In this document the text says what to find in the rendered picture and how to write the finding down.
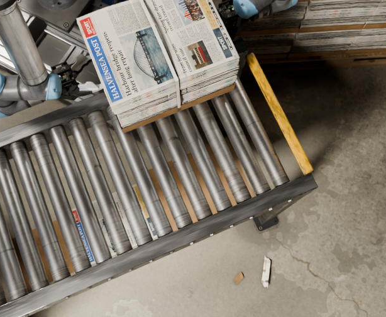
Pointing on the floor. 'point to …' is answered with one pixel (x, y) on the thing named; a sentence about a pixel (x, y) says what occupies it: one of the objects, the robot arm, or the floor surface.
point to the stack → (373, 10)
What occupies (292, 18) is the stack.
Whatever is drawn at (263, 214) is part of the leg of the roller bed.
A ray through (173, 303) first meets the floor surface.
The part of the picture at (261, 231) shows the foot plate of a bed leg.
